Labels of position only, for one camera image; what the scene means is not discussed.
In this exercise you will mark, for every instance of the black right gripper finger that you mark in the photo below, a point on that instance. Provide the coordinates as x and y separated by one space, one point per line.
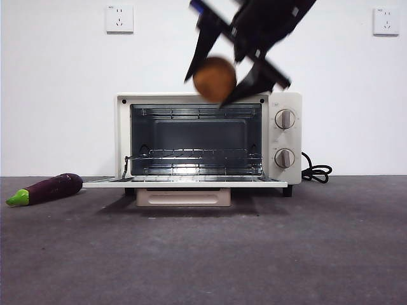
251 84
203 47

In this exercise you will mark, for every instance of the brown potato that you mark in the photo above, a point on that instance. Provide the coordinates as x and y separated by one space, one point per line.
214 79

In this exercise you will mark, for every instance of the white toaster oven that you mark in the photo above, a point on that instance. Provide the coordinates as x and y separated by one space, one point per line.
297 139

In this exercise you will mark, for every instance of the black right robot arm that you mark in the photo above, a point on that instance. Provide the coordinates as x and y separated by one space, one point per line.
270 19

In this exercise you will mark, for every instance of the beige oven knob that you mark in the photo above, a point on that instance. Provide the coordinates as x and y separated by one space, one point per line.
284 119
284 158

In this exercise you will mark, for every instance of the purple toy eggplant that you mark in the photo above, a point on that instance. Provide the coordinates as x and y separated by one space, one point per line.
54 189

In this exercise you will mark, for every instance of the white wall socket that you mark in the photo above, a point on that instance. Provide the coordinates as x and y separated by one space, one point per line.
386 21
119 19

